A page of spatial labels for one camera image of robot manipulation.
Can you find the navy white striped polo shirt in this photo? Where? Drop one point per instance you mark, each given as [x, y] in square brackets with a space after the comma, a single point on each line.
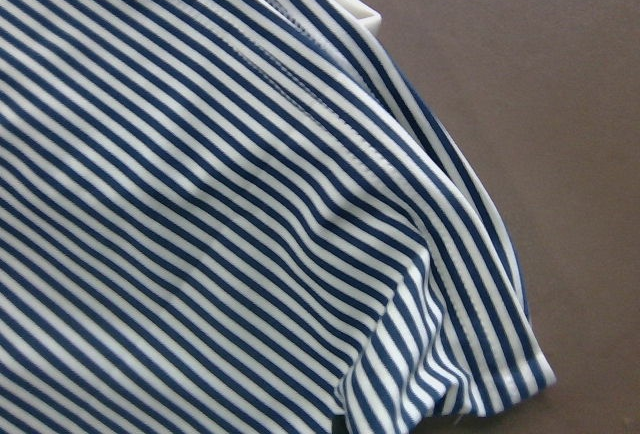
[237, 216]

